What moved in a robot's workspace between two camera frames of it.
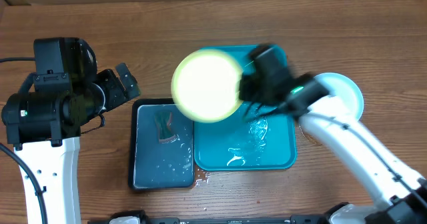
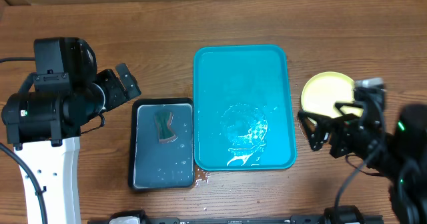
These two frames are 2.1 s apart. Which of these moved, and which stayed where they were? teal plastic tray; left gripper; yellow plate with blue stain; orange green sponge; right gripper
Moved: right gripper; yellow plate with blue stain
Stayed: left gripper; teal plastic tray; orange green sponge
